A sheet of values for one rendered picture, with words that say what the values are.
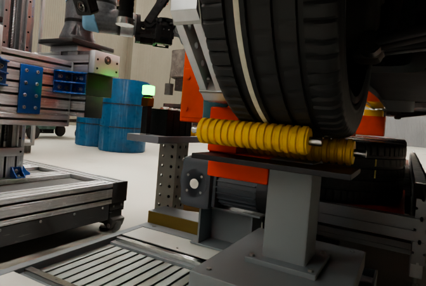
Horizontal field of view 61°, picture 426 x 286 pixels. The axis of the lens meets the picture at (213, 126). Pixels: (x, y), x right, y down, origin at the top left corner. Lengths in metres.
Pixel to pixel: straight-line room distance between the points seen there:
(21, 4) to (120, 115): 3.43
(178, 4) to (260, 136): 0.30
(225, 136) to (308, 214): 0.25
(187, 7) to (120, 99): 4.29
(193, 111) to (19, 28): 0.75
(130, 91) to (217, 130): 4.22
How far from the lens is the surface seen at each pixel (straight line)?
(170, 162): 1.71
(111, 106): 5.01
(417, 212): 1.39
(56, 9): 12.28
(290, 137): 0.72
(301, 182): 0.82
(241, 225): 1.38
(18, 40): 1.65
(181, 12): 0.72
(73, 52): 1.64
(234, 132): 0.76
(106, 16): 1.15
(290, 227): 0.84
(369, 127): 3.21
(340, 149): 0.82
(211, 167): 0.90
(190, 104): 1.49
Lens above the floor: 0.54
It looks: 1 degrees down
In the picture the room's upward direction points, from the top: 5 degrees clockwise
